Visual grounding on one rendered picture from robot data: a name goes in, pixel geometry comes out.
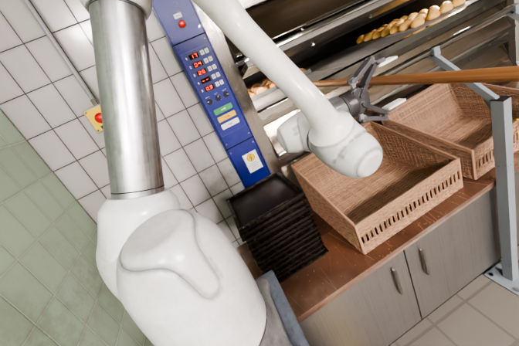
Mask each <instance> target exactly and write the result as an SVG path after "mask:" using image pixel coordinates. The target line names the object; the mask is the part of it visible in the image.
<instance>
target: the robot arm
mask: <svg viewBox="0 0 519 346"><path fill-rule="evenodd" d="M192 1H193V2H194V3H195V4H196V5H197V6H198V7H199V8H200V9H201V10H202V11H203V12H204V13H205V14H206V15H207V16H208V17H209V18H210V19H211V20H212V21H213V22H214V23H215V24H216V25H217V26H218V27H219V29H220V30H221V31H222V32H223V33H224V34H225V35H226V36H227V37H228V38H229V40H230V41H231V42H232V43H233V44H234V45H235V46H236V47H237V48H238V49H239V50H240V51H241V52H242V53H243V54H244V55H245V56H246V57H247V58H248V59H249V60H250V61H251V62H252V63H253V64H254V65H255V66H256V67H257V68H258V69H259V70H260V71H261V72H263V73H264V74H265V75H266V76H267V77H268V78H269V79H270V80H271V81H272V82H273V83H274V84H275V85H276V86H277V87H278V88H279V89H280V90H281V91H282V92H283V93H284V94H285V95H286V96H287V97H288V98H289V99H290V100H291V101H292V102H293V103H294V104H295V105H296V106H297V107H298V108H299V109H300V111H299V112H297V113H295V114H294V115H292V116H291V117H289V118H287V119H286V120H285V121H284V122H283V123H282V124H281V125H280V126H279V127H278V128H277V129H276V137H277V140H278V141H279V143H280V145H281V147H282V148H283V149H284V150H285V152H286V153H297V152H301V151H304V150H305V151H309V152H312V153H314V154H315V155H316V156H317V158H319V159H320V160H321V161H322V162H324V163H325V164H326V165H327V166H328V167H330V168H331V169H333V170H334V171H336V172H337V173H339V174H341V175H344V176H347V177H349V178H363V177H367V176H369V175H371V174H373V173H374V172H375V171H376V170H377V169H378V167H379V165H380V164H381V163H382V148H381V146H380V144H379V143H378V142H377V140H376V139H375V138H374V137H373V136H372V135H370V134H369V133H368V132H366V130H365V129H364V128H363V127H362V126H361V125H360V124H359V123H358V122H363V123H364V122H367V121H369V120H388V119H389V117H388V114H389V113H390V112H392V111H394V110H395V109H396V106H398V105H399V104H401V103H403V102H405V101H406V99H402V98H398V99H397V100H394V101H392V102H391V103H389V104H387V105H385V106H384V107H382V108H380V107H376V106H374V105H372V104H370V103H369V102H370V98H369V96H368V91H367V89H368V84H369V82H370V80H371V78H372V76H373V74H374V72H375V70H376V68H379V67H381V66H384V65H385V64H387V63H389V62H391V61H392V60H394V59H397V58H398V56H390V57H389V58H387V59H386V58H385V57H383V58H379V59H377V60H375V58H374V57H373V56H372V57H368V58H366V59H365V61H364V62H363V63H362V64H361V65H360V67H359V68H358V70H357V71H356V72H355V74H354V75H353V77H351V78H350V79H348V80H347V84H350V87H351V89H350V90H349V91H348V92H347V93H344V94H342V95H341V96H339V97H332V98H330V99H327V98H326V97H325V96H324V95H323V94H322V92H320V91H319V89H318V88H317V87H316V86H315V85H314V84H313V83H312V82H311V81H310V80H309V79H308V78H307V77H306V76H305V75H304V73H303V72H302V71H301V70H300V69H299V68H298V67H297V66H296V65H295V64H294V63H293V62H292V61H291V60H290V59H289V58H288V56H287V55H286V54H285V53H284V52H283V51H282V50H281V49H280V48H279V47H278V46H277V45H276V44H275V43H274V42H273V41H272V40H271V38H270V37H269V36H268V35H267V34H266V33H265V32H264V31H263V30H262V29H261V28H260V27H259V26H258V25H257V24H256V23H255V22H254V21H253V20H252V18H251V17H250V16H249V14H248V13H247V12H246V10H245V9H244V8H243V7H242V5H241V4H240V2H239V0H192ZM80 2H81V4H82V5H83V7H84V8H85V9H86V10H87V11H88V13H89V14H90V24H91V31H92V38H93V51H94V57H95V63H96V71H97V83H98V90H99V96H100V109H101V116H102V122H103V135H104V141H105V148H106V155H107V167H108V174H109V181H110V193H111V197H109V198H108V199H107V200H106V201H105V202H104V203H103V204H102V206H101V207H100V209H99V211H98V213H97V250H96V261H97V268H98V270H99V273H100V275H101V277H102V279H103V281H104V282H105V284H106V285H107V287H108V288H109V290H110V291H111V292H112V293H113V295H114V296H115V297H116V298H117V299H118V300H119V301H120V302H121V303H122V304H123V305H124V308H125V309H126V310H127V312H128V313H129V315H130V316H131V318H132V319H133V320H134V322H135V324H136V325H137V326H138V327H139V328H140V329H141V331H142V332H143V333H144V334H145V335H146V337H147V338H148V339H149V340H150V341H151V343H152V344H153V345H154V346H293V345H292V344H291V343H290V340H289V338H288V336H287V333H286V331H285V329H284V326H283V323H282V321H281V319H280V316H279V314H278V312H277V310H276V307H275V304H274V302H273V299H272V297H271V292H270V284H269V282H268V281H267V279H265V278H260V279H258V280H257V281H255V280H254V278H253V276H252V274H251V272H250V271H249V269H248V267H247V265H246V264H245V262H244V260H243V258H242V257H241V256H240V254H239V252H238V251H237V249H236V248H235V247H234V245H233V244H232V242H231V241H230V239H229V238H228V236H227V235H226V234H225V233H224V232H223V231H222V229H221V228H220V227H219V226H217V225H216V224H215V223H214V222H213V221H212V220H210V219H208V218H207V217H205V216H203V215H201V214H199V213H197V212H194V211H192V210H189V209H182V208H181V206H180V203H179V200H178V196H177V195H176V194H175V193H174V192H172V191H171V190H170V189H168V188H165V184H164V176H163V169H162V163H161V149H160V142H159V135H158V122H157V115H156V108H155V101H154V87H153V81H152V74H151V61H150V53H149V46H148V34H147V26H146V21H147V20H148V18H149V16H150V14H151V10H152V0H80ZM363 75H364V76H363ZM362 76H363V77H362ZM361 77H362V79H361ZM360 79H361V82H360V83H359V84H358V85H357V87H356V84H357V83H358V81H359V80H360ZM362 87H363V89H362ZM366 109H368V110H372V111H374V112H377V113H380V114H382V115H381V116H366V115H364V114H363V113H364V112H365V110H366ZM357 115H358V116H359V118H358V122H357V121H356V120H355V119H354V118H353V117H356V116H357Z"/></svg>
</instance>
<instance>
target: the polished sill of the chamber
mask: <svg viewBox="0 0 519 346"><path fill-rule="evenodd" d="M493 1H495V0H477V1H475V2H473V3H471V4H469V5H467V6H465V7H463V8H461V9H459V10H457V11H455V12H453V13H451V14H449V15H447V16H446V17H444V18H442V19H440V20H438V21H436V22H434V23H432V24H430V25H428V26H426V27H424V28H422V29H420V30H418V31H416V32H414V33H412V34H410V35H408V36H406V37H404V38H402V39H400V40H398V41H396V42H394V43H392V44H390V45H388V46H386V47H384V48H382V49H380V50H378V51H376V52H374V53H372V54H370V55H368V56H366V57H364V58H362V59H360V60H358V61H356V62H355V63H352V64H351V65H349V66H346V67H345V68H343V69H341V70H338V71H337V72H335V73H332V74H331V75H329V76H326V77H325V78H323V79H321V80H338V79H343V78H345V77H346V76H349V75H351V74H352V73H355V72H356V71H357V70H358V68H359V67H360V65H361V64H362V63H363V62H364V61H365V59H366V58H368V57H372V56H373V57H374V58H375V60H377V59H379V58H383V57H386V56H388V55H390V54H392V53H394V52H396V51H397V50H399V49H401V48H403V47H405V46H407V45H409V44H411V43H413V42H415V41H417V40H419V39H421V38H423V37H425V36H427V35H428V34H430V33H432V32H435V31H436V30H438V29H441V28H442V27H444V26H446V25H449V24H450V23H452V22H454V21H456V20H457V19H460V18H462V17H464V16H465V15H468V14H470V13H471V12H474V11H476V10H477V9H479V8H482V7H484V6H485V5H487V4H489V3H491V2H493ZM292 104H293V102H292V101H291V100H290V99H289V98H288V97H284V98H283V99H281V100H278V101H277V102H275V103H272V104H270V105H269V106H267V107H264V108H263V109H262V110H259V111H257V113H258V115H259V118H260V120H263V119H265V118H267V117H269V116H271V115H273V114H275V113H277V112H279V111H280V110H282V109H284V108H286V107H288V106H290V105H292Z"/></svg>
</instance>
